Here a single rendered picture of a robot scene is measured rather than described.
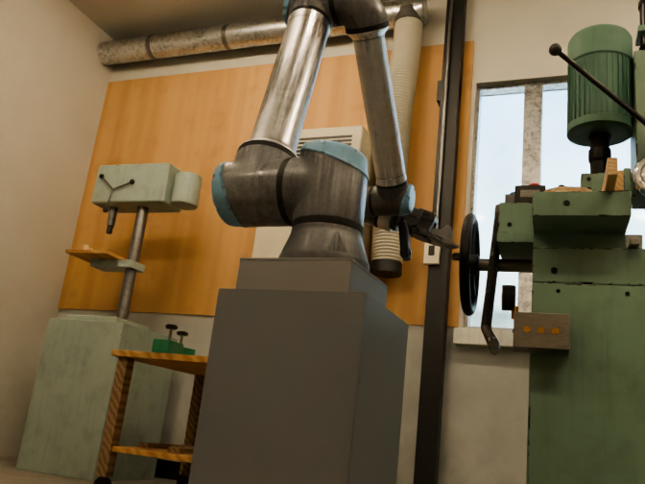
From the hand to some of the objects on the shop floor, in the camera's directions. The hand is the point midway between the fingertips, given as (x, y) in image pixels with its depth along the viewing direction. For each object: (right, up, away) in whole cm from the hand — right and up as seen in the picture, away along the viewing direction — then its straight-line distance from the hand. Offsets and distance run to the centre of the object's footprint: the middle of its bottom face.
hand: (453, 247), depth 202 cm
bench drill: (-150, -110, +120) cm, 221 cm away
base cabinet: (+37, -83, -49) cm, 103 cm away
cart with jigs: (-88, -99, +59) cm, 145 cm away
